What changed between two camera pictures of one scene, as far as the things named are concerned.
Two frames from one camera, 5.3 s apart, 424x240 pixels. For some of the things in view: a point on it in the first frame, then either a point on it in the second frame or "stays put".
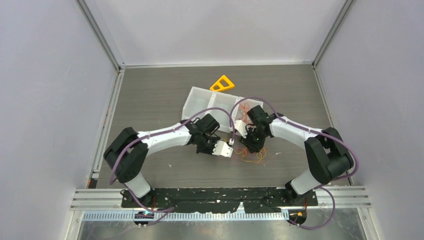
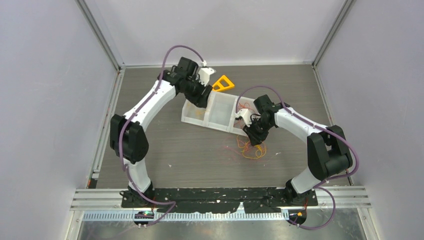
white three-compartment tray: x=227 y=108 stays put
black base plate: x=252 y=199 stays put
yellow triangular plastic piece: x=221 y=87 stays put
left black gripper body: x=206 y=145 -> x=195 y=92
